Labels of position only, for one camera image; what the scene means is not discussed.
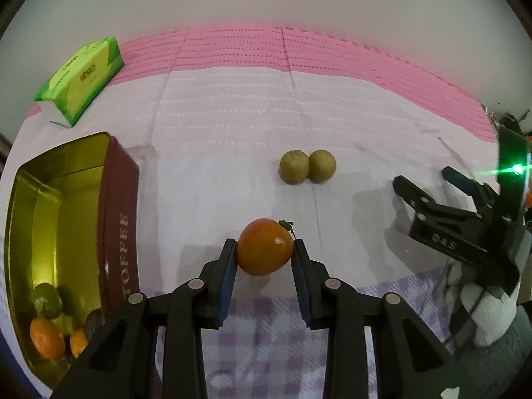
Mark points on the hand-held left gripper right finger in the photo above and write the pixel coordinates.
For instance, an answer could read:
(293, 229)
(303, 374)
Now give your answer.
(302, 289)

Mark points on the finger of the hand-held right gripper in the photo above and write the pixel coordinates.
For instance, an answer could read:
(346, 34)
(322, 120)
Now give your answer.
(463, 182)
(419, 203)

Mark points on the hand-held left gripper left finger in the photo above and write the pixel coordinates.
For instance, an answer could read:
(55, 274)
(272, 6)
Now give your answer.
(226, 286)

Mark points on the orange-red tomato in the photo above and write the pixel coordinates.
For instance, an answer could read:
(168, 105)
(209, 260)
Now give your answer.
(264, 249)

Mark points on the dark red gold-lined tin box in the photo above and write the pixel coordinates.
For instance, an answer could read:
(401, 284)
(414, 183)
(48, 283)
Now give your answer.
(118, 216)

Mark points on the oval dark brown fruit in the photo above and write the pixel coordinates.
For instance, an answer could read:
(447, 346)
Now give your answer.
(93, 325)

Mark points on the orange mandarin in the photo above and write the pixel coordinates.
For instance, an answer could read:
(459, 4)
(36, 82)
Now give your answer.
(78, 343)
(47, 338)

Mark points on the green tomato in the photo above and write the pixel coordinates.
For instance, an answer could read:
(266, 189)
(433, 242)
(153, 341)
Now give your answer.
(47, 301)

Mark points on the person's right forearm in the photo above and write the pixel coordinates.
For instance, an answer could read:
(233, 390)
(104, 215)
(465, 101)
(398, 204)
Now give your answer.
(498, 365)

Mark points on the person's right hand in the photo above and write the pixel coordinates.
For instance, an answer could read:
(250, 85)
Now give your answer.
(488, 311)

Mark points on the orange object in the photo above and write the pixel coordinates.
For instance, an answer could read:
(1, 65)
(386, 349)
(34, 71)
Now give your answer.
(529, 197)

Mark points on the tan longan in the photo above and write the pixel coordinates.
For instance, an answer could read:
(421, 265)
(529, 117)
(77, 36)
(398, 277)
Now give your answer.
(322, 166)
(294, 167)

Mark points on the purple checked tablecloth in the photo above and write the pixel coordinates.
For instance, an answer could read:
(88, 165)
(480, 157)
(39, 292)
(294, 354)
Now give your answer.
(228, 124)

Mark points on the pink foam mat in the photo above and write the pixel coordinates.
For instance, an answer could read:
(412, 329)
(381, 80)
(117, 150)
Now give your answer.
(332, 58)

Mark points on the green tissue pack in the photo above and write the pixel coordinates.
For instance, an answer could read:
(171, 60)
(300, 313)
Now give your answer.
(83, 79)

